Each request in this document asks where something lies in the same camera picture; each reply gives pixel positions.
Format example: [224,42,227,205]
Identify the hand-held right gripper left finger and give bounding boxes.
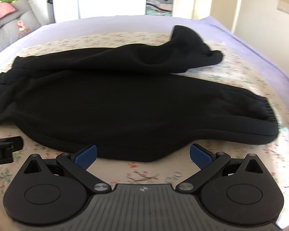
[23,145,111,194]

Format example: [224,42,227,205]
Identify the purple bed sheet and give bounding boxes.
[0,14,289,107]

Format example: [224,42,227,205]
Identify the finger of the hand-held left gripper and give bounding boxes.
[0,136,24,152]

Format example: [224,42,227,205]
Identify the white door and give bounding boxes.
[192,0,244,33]

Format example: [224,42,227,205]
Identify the floral blanket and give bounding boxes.
[0,32,289,231]

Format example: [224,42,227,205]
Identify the black pants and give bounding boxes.
[0,25,279,162]

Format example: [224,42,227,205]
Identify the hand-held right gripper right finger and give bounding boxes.
[175,143,266,194]

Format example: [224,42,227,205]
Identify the grey padded headboard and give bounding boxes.
[0,0,42,61]

